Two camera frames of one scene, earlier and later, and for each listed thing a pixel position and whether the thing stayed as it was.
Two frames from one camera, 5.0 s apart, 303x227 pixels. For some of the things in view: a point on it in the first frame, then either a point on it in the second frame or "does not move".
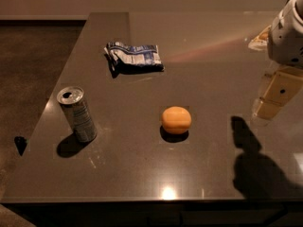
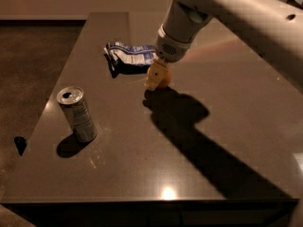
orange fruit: x=176 y=120 → x=167 y=80
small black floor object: x=21 y=143 does not move
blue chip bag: x=123 y=58 does not move
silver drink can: x=72 y=99 does not move
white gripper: x=286 y=43 → x=171 y=48
